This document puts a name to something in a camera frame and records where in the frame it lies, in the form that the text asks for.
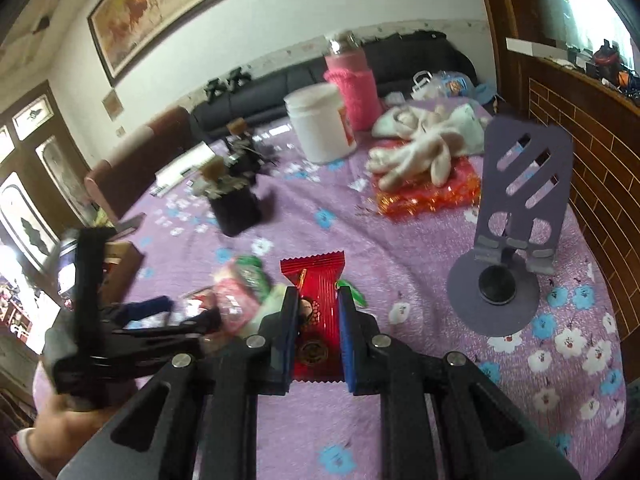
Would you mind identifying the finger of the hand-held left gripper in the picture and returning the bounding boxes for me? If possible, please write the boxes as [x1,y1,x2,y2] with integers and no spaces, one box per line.
[107,297,176,328]
[117,310,223,356]

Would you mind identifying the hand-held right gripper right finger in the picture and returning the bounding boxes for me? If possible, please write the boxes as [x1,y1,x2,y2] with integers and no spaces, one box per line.
[337,286,581,480]

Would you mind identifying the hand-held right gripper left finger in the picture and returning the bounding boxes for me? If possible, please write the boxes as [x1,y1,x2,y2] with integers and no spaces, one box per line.
[57,286,301,480]

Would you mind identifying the red packet with gold circle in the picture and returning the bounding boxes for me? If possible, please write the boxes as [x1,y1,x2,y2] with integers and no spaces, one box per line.
[280,251,348,383]

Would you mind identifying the cardboard box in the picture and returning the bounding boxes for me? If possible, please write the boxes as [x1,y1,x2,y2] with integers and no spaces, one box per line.
[102,240,146,293]

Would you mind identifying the pink snack packet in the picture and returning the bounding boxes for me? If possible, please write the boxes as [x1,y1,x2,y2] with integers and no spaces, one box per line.
[212,265,261,331]

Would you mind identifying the person's left forearm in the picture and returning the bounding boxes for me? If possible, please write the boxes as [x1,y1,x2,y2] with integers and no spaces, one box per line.
[12,427,63,476]

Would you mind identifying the person's left hand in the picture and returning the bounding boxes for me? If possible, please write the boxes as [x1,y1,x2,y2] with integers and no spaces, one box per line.
[30,390,136,466]

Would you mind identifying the green white snack packet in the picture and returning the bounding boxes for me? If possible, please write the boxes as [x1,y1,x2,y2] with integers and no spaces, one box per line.
[336,279,368,309]

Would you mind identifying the purple floral tablecloth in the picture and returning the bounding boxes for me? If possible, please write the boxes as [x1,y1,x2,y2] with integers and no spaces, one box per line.
[30,100,628,480]

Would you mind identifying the black canister with cork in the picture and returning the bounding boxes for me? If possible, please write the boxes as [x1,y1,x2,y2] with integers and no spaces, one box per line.
[222,119,273,171]
[197,155,263,237]

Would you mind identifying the wooden glass door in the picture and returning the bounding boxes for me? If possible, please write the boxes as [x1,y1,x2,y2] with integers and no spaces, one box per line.
[0,85,96,271]

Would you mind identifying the white paper sheets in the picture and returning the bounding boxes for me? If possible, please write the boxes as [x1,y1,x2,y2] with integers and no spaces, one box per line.
[152,141,213,196]

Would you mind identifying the brown upholstered chair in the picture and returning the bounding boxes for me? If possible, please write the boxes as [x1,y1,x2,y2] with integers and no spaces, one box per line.
[84,106,198,223]

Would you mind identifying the red foil bag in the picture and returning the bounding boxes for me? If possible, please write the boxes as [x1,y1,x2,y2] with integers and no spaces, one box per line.
[375,157,483,218]

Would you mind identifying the white plush toy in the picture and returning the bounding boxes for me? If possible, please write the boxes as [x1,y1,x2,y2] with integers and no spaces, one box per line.
[367,135,458,188]

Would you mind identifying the purple phone stand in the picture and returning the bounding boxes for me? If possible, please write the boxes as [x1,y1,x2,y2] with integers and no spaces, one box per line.
[447,115,573,336]

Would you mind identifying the white plastic jar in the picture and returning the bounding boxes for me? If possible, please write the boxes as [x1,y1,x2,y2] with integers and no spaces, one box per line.
[284,83,358,163]

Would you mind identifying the white cotton glove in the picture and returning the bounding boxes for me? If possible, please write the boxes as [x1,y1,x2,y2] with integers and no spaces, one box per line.
[372,105,493,156]

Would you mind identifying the black sofa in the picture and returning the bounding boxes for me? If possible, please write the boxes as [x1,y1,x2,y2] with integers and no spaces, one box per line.
[192,32,476,141]

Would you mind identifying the bottle with pink sleeve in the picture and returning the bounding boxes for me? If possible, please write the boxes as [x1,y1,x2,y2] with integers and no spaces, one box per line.
[322,31,383,132]

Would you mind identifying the white blue plastic bag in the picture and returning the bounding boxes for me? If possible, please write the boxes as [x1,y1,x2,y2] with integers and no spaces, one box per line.
[412,71,476,101]

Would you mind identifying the wooden sideboard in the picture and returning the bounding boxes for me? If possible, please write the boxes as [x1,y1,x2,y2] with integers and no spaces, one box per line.
[505,35,640,386]

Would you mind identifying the white flat box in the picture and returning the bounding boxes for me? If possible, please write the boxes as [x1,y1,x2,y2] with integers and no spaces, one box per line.
[506,37,568,58]

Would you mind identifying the red black device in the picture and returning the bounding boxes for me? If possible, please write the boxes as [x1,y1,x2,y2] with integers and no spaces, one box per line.
[595,42,623,68]

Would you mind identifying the small wall plaque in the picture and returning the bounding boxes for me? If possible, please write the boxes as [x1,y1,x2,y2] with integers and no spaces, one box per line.
[101,89,124,122]

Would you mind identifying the framed wall painting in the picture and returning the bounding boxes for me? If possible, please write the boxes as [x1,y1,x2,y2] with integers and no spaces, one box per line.
[87,0,288,88]

